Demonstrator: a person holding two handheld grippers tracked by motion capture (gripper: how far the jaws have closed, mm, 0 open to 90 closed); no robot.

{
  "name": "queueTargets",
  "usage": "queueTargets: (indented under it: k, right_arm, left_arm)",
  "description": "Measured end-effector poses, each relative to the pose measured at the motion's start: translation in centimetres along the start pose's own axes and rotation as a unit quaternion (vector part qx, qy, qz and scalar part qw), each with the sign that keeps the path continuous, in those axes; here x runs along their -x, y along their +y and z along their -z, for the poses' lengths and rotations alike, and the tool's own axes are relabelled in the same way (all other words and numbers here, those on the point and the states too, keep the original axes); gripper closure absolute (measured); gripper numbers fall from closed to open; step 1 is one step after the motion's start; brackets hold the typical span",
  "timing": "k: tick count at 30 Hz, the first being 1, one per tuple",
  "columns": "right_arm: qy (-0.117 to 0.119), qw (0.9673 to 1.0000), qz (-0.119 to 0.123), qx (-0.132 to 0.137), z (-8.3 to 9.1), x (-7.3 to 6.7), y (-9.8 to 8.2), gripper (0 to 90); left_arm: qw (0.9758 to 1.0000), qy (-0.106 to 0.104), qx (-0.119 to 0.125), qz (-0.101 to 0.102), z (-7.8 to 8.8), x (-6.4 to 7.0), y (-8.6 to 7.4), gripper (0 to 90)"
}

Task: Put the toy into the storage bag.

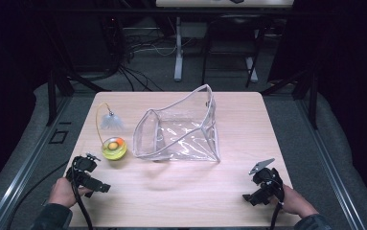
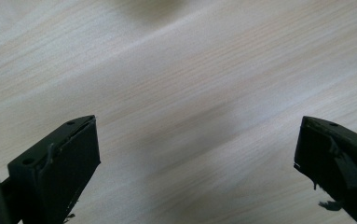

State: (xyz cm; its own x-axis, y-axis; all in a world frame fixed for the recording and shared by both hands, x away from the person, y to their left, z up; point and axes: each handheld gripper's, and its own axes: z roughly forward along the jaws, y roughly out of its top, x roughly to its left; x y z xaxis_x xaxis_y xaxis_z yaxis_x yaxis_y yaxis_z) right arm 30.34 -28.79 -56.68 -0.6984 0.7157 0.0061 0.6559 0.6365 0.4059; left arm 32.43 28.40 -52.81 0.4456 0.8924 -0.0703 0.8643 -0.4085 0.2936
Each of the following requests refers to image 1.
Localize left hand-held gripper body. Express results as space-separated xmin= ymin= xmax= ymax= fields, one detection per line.
xmin=65 ymin=152 xmax=102 ymax=199

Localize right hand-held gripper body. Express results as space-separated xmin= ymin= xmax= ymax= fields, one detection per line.
xmin=248 ymin=158 xmax=285 ymax=203

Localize person's right hand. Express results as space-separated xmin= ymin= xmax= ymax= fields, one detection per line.
xmin=268 ymin=184 xmax=319 ymax=219

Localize person's left hand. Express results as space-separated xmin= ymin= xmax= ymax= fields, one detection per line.
xmin=47 ymin=176 xmax=93 ymax=209

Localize yellow feather cat toy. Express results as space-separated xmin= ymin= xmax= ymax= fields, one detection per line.
xmin=95 ymin=102 xmax=128 ymax=161

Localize black metal stand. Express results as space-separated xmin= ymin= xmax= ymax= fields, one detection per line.
xmin=45 ymin=60 xmax=112 ymax=127
xmin=261 ymin=61 xmax=320 ymax=130

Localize clear plastic bag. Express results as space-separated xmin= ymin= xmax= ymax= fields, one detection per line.
xmin=132 ymin=83 xmax=221 ymax=163

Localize white desk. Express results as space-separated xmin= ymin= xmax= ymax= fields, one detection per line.
xmin=155 ymin=0 xmax=295 ymax=82

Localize black chair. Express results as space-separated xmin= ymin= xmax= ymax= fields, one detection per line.
xmin=200 ymin=12 xmax=266 ymax=89

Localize thick black gripper cable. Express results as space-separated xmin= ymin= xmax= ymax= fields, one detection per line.
xmin=70 ymin=164 xmax=94 ymax=230

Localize thin black cable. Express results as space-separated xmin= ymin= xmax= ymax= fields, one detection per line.
xmin=6 ymin=160 xmax=70 ymax=230

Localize aluminium rail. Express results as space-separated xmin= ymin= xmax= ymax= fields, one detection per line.
xmin=294 ymin=95 xmax=367 ymax=230
xmin=0 ymin=95 xmax=74 ymax=230

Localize bundle of floor cables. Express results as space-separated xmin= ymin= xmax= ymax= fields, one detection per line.
xmin=117 ymin=30 xmax=179 ymax=93

